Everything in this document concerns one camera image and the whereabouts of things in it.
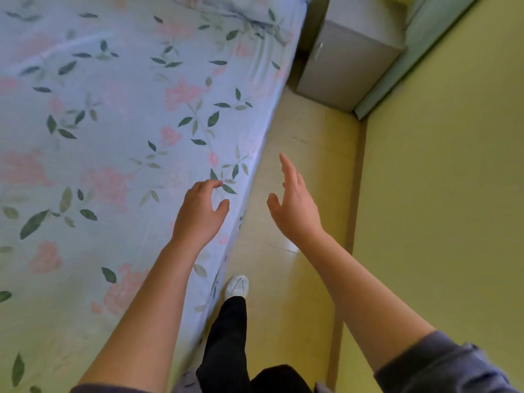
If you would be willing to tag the person's right hand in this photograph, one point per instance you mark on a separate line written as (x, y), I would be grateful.
(294, 212)

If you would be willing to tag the person's left hand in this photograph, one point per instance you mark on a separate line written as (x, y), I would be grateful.
(198, 216)

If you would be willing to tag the floral leaf print bed sheet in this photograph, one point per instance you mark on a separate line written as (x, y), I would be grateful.
(123, 159)

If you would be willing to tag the floral leaf print pillow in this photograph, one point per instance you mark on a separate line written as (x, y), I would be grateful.
(245, 12)

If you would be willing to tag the person's left forearm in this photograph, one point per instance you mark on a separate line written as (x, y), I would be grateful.
(143, 319)

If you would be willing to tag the person's right forearm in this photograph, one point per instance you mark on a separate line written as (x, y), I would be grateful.
(368, 302)

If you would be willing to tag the person's white right shoe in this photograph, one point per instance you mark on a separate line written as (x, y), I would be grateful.
(237, 286)

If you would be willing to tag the person's black trousers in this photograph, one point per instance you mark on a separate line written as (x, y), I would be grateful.
(229, 347)

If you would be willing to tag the grey nightstand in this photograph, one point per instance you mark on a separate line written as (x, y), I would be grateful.
(352, 57)

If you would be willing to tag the dark grey left sleeve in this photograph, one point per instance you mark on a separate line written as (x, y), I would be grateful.
(110, 389)

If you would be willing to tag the dark grey sleeve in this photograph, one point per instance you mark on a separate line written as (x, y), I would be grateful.
(442, 368)
(110, 389)

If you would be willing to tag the dark grey right sleeve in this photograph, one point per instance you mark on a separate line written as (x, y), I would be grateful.
(442, 368)

